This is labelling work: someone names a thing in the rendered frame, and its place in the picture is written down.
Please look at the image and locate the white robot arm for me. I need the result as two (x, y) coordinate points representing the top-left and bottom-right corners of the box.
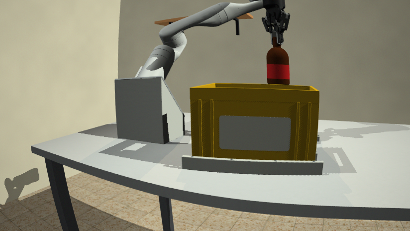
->
(135, 0), (264, 80)

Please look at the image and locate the brown bottle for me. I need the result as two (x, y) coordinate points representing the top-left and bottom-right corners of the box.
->
(266, 37), (290, 85)

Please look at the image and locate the yellow crate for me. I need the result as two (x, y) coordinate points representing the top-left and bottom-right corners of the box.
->
(191, 83), (319, 161)

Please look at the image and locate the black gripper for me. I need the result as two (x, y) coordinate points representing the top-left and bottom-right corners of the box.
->
(262, 0), (290, 45)

